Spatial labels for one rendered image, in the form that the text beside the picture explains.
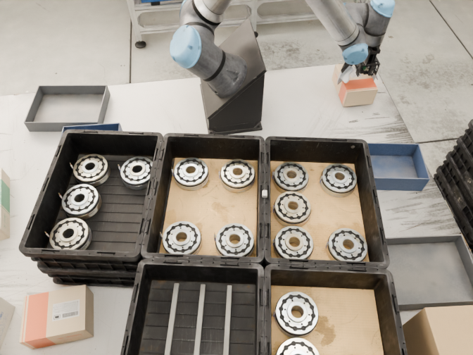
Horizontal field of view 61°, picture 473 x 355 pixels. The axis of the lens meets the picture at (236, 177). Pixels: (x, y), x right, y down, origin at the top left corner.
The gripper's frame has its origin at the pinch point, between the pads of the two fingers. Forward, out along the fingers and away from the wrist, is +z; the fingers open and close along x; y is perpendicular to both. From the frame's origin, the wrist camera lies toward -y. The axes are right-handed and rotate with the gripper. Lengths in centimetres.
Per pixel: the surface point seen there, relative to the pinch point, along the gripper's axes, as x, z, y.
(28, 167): -123, 7, 20
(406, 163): 8.4, 5.8, 37.4
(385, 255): -22, -17, 78
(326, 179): -27, -10, 50
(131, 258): -82, -16, 70
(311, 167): -29, -7, 43
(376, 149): -1.8, 2.6, 32.2
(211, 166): -60, -7, 38
